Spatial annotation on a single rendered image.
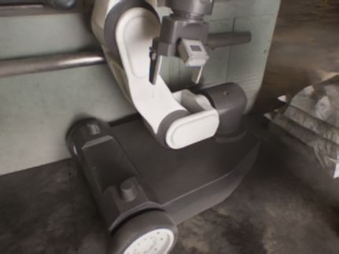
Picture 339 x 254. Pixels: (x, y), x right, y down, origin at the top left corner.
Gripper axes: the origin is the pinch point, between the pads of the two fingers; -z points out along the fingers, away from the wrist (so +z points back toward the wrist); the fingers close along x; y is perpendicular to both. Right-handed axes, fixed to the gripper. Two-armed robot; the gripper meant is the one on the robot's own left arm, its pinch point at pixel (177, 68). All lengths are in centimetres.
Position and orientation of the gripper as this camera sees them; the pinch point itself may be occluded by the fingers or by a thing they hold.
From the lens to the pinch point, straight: 53.2
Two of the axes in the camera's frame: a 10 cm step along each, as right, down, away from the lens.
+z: 1.6, -8.6, -4.8
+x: -8.5, 1.2, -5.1
